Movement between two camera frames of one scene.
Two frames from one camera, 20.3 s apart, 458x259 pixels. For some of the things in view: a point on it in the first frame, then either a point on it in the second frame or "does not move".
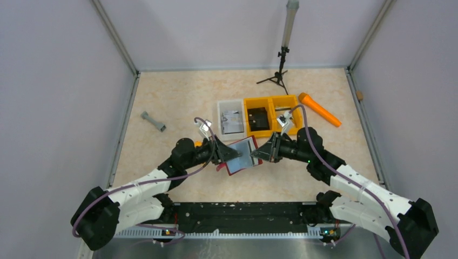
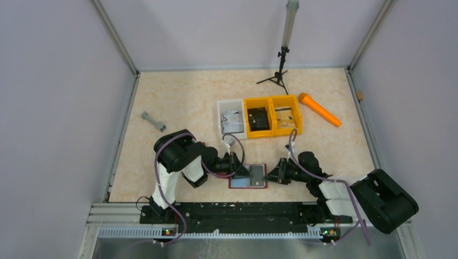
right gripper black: [270, 151] to [278, 174]
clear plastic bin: [231, 120] does not move
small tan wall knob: [359, 95] does not move
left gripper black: [224, 153] to [234, 162]
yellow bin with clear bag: [279, 104] does not move
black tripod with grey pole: [291, 8] does not move
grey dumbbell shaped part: [145, 115] does not move
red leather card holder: [246, 146] to [258, 171]
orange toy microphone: [307, 101] does not move
